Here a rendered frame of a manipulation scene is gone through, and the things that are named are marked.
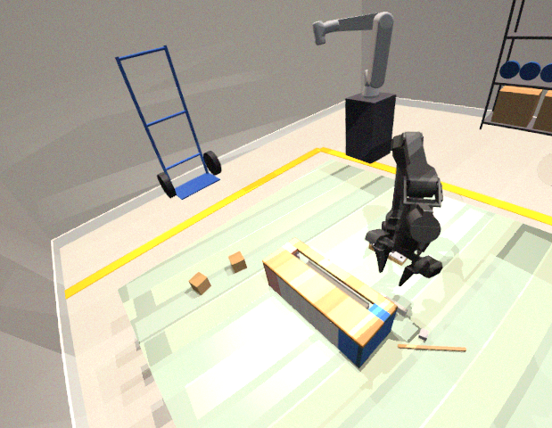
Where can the orange flat bar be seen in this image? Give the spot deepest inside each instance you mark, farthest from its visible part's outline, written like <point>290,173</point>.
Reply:
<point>425,347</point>

